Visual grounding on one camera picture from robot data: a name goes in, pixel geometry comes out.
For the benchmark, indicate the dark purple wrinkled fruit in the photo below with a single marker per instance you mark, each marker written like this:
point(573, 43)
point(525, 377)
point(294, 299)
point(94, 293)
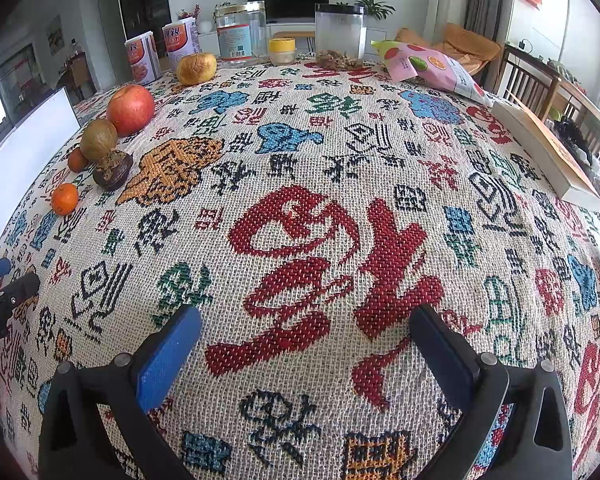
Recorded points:
point(112, 171)

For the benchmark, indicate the green-brown kiwi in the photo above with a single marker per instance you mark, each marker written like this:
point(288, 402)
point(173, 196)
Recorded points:
point(98, 140)

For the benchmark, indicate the large leafy potted plant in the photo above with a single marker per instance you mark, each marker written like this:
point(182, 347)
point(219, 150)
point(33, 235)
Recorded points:
point(372, 5)

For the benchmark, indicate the red apple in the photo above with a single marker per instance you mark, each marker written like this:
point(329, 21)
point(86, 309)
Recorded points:
point(130, 110)

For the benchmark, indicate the pink fruit-print snack bag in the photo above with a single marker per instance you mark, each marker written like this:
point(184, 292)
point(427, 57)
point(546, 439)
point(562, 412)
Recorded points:
point(430, 67)

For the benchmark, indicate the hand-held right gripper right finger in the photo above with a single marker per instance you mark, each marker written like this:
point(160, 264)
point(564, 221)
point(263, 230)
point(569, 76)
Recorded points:
point(440, 355)

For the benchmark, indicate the black tall cabinet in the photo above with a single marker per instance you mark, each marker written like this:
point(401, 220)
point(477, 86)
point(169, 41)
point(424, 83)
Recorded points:
point(142, 0)

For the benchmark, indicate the small dark orange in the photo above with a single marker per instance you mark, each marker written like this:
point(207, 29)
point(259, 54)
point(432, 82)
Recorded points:
point(77, 159)

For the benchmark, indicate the pile of walnuts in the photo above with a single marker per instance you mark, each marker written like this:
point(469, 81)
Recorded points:
point(337, 60)

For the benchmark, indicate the red flower plant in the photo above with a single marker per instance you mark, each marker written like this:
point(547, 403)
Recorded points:
point(187, 11)

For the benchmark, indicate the printed woven tablecloth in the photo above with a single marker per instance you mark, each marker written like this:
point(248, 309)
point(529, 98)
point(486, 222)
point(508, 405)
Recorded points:
point(330, 235)

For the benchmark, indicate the orange cover book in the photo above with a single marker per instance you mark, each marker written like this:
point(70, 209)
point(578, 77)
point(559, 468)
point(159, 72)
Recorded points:
point(545, 150)

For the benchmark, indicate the small yellow-lid jar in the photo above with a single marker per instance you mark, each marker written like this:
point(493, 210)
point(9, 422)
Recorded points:
point(282, 51)

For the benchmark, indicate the clear container black lid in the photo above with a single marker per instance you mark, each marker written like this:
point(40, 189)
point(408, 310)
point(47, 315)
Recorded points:
point(340, 30)

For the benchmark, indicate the orange tangerine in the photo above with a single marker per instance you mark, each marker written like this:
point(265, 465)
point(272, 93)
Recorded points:
point(64, 199)

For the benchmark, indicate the yellow wrinkled pear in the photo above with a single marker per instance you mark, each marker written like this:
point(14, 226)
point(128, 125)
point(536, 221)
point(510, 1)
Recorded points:
point(196, 68)

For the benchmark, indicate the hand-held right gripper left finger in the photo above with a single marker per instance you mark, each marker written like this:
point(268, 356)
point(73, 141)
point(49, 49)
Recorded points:
point(167, 355)

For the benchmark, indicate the clear labelled glass jar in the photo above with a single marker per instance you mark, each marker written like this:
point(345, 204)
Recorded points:
point(240, 32)

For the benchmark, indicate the white round lamp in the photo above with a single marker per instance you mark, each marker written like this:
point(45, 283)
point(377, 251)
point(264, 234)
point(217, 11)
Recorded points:
point(205, 26)

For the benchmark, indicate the white television cabinet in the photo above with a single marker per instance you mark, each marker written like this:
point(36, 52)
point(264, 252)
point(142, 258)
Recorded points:
point(290, 26)

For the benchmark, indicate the pink labelled can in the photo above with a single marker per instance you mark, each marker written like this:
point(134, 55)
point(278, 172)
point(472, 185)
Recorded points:
point(142, 60)
point(180, 42)

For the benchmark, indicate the dark wooden chair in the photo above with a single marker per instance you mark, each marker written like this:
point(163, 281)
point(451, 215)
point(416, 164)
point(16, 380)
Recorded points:
point(580, 110)
point(525, 75)

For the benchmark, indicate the white cardboard box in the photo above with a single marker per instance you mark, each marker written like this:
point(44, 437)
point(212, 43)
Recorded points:
point(20, 160)

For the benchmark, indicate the wall picture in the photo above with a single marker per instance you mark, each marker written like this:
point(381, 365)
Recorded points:
point(55, 35)

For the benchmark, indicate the wooden stool metal legs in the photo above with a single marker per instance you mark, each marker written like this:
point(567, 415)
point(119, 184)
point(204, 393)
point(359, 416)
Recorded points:
point(292, 35)

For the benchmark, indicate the orange lounge chair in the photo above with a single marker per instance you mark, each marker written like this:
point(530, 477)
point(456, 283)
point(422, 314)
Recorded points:
point(460, 42)

